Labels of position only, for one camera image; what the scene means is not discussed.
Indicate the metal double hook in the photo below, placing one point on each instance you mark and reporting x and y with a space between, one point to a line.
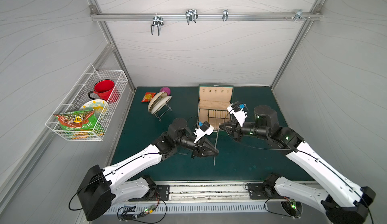
157 23

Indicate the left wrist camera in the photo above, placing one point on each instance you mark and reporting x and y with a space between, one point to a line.
205 128

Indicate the cream plate front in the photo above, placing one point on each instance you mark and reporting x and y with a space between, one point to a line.
160 104

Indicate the small metal hook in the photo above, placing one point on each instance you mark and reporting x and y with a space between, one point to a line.
225 15

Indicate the wire plate rack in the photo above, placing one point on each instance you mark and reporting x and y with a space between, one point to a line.
162 111

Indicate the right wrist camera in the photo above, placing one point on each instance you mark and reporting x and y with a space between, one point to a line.
238 111

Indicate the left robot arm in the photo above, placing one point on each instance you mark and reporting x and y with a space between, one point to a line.
162 148

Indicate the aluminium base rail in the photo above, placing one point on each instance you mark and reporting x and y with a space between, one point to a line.
208 192

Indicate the metal loop hook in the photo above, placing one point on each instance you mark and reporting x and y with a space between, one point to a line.
191 16

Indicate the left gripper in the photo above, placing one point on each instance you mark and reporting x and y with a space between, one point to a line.
197 147

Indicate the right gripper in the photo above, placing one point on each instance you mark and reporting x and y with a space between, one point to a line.
239 128

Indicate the right black mount plate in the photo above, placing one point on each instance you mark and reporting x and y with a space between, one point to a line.
260 190

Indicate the red mug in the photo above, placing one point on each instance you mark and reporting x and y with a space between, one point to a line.
105 90

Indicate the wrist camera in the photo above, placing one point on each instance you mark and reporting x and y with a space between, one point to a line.
205 128
238 111

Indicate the aluminium top rail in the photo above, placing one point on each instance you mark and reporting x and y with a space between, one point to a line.
180 17

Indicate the metal bracket hook right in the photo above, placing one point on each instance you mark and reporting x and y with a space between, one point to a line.
298 17

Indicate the black mount plate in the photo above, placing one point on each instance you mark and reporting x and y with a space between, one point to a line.
155 191
260 190

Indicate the green snack bag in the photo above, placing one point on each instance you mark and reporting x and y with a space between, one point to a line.
83 120

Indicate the pink ball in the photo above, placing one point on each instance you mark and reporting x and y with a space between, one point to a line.
166 90

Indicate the white wire basket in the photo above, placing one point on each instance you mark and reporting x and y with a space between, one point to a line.
79 96

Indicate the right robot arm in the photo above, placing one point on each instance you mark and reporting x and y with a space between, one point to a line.
340 199

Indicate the red snack packet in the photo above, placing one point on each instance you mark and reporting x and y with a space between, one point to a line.
148 97

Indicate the left black mount plate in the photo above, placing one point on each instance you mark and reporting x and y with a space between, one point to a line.
155 191

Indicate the patterned plate in basket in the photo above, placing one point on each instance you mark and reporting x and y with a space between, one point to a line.
98 105

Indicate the green table mat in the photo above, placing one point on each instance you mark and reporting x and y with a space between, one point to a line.
249 160

